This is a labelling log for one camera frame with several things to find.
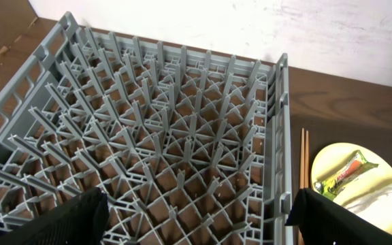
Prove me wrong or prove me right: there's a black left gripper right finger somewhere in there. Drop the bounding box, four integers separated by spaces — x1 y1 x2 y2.
285 188 392 245

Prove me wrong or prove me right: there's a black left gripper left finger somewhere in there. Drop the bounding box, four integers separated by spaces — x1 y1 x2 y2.
0 187 109 245

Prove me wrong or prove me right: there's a green orange snack wrapper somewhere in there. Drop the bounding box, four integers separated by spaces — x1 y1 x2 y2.
313 150 379 200

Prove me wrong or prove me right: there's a white napkin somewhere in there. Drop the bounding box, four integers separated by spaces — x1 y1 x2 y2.
344 183 392 215

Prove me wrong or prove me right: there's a yellow plate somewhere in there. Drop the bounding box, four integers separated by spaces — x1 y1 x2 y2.
311 143 392 235

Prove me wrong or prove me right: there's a wooden chopstick left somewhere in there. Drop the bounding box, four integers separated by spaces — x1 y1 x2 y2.
298 128 305 245

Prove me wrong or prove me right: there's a wooden chopstick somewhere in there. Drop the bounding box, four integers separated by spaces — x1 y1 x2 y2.
298 128 305 245
304 130 310 188

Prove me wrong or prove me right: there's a wooden chopstick right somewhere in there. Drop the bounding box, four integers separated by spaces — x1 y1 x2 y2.
304 130 310 188

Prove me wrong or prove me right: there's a dark brown serving tray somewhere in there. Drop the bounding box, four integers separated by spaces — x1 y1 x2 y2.
290 115 392 195

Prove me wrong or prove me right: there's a grey plastic dish rack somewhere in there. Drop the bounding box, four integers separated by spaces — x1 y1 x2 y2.
0 12 295 244

